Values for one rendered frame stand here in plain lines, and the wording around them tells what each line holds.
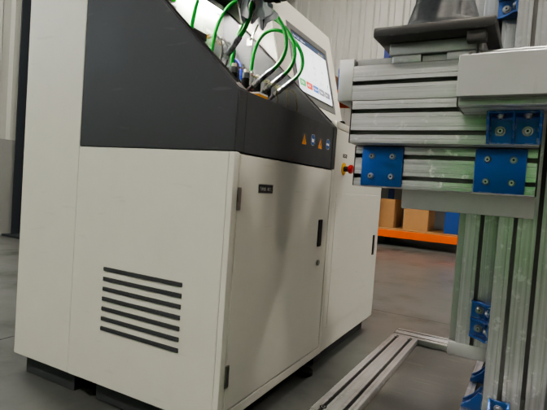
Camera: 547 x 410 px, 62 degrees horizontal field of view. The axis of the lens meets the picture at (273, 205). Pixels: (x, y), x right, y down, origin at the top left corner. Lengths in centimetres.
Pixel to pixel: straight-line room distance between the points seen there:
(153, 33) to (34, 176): 65
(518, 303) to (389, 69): 58
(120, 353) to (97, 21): 100
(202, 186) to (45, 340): 81
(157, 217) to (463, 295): 82
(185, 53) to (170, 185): 36
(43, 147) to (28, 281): 46
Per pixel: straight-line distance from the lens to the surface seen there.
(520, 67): 84
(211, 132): 121
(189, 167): 125
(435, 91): 98
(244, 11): 146
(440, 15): 101
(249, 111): 122
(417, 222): 671
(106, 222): 146
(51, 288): 168
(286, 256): 147
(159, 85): 135
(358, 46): 865
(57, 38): 172
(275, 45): 200
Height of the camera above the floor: 71
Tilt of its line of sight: 2 degrees down
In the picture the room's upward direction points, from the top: 4 degrees clockwise
